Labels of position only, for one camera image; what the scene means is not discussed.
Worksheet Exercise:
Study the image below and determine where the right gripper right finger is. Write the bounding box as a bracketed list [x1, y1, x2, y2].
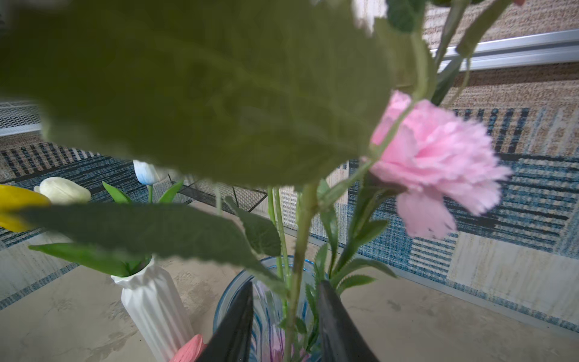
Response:
[317, 280, 378, 362]

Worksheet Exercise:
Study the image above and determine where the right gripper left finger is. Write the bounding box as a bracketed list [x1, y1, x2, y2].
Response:
[197, 281, 253, 362]

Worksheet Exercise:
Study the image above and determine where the purple glass vase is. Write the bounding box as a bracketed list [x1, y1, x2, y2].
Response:
[213, 257, 322, 361]

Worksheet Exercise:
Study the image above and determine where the white ribbed vase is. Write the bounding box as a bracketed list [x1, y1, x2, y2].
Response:
[111, 258, 194, 361]

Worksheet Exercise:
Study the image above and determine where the black mesh shelf rack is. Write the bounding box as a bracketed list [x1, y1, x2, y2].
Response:
[168, 176, 268, 214]

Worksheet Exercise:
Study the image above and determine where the pale white tulip back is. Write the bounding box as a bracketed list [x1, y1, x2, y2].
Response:
[102, 160, 183, 204]

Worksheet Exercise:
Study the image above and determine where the rose bouquet with leaves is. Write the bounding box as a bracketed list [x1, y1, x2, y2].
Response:
[1, 1, 512, 361]

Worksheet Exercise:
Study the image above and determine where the yellow tulip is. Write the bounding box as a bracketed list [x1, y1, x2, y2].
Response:
[1, 185, 51, 232]

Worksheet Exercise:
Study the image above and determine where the white mesh wall basket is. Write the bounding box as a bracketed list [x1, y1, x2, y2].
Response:
[1, 100, 42, 137]

